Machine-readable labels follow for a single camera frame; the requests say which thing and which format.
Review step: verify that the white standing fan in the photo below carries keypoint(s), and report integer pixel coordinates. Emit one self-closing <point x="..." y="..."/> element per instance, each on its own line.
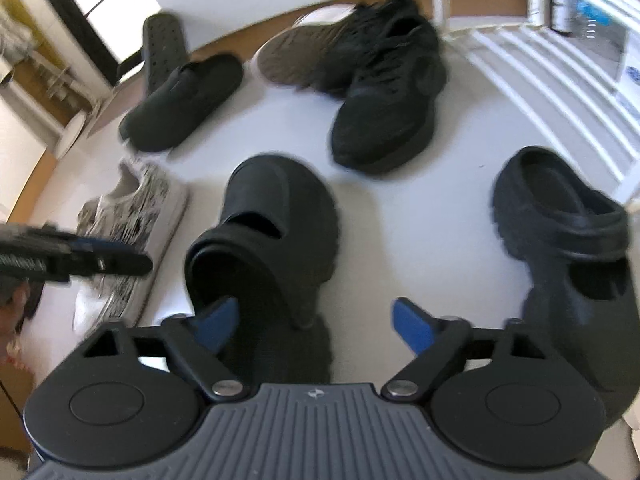
<point x="72" y="135"/>

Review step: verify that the white printed sneaker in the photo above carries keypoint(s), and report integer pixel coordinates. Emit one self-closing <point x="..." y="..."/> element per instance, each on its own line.
<point x="300" y="45"/>
<point x="130" y="210"/>

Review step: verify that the black lace-up sneaker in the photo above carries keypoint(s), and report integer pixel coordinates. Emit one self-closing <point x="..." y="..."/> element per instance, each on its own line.
<point x="385" y="110"/>
<point x="395" y="15"/>

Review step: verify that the black textured slip-on shoe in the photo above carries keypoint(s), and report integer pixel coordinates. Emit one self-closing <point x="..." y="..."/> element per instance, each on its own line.
<point x="162" y="45"/>
<point x="180" y="105"/>

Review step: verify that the clear plastic water bottle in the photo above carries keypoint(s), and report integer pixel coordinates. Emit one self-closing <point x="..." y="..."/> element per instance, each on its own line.
<point x="600" y="25"/>

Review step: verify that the dark glass bottle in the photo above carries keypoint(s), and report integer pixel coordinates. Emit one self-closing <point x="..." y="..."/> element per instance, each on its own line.
<point x="562" y="10"/>

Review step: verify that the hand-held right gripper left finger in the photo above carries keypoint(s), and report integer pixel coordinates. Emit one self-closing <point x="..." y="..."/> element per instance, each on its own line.
<point x="220" y="325"/>

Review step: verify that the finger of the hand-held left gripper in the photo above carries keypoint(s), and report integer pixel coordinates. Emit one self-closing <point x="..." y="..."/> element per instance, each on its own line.
<point x="120" y="264"/>
<point x="90" y="245"/>

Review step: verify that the flat brown cardboard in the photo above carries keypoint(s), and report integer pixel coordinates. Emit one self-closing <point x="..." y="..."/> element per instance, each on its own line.
<point x="15" y="395"/>

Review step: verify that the white label bottle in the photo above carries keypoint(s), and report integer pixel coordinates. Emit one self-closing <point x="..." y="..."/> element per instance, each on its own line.
<point x="536" y="2"/>

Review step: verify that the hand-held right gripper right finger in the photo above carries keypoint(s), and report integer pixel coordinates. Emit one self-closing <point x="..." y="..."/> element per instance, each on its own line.
<point x="412" y="325"/>

